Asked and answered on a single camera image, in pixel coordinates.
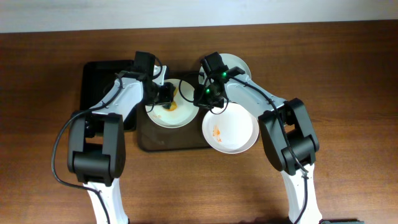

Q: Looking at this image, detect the green yellow sponge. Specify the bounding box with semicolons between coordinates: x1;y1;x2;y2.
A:
162;87;178;111

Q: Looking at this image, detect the white plate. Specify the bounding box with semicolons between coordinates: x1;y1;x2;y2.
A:
201;103;259;154
145;79;199;128
198;54;252;84

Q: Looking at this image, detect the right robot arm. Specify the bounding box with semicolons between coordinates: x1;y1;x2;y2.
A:
193;73;323;224

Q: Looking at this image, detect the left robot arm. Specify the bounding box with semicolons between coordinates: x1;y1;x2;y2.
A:
65;67;174;223

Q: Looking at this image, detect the brown serving tray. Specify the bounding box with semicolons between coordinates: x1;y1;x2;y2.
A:
137;75;212;152

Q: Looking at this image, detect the black plastic tray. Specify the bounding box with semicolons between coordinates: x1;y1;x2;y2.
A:
80;60;137;138

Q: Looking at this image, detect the white plate top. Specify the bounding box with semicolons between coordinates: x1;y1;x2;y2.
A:
198;54;252;84

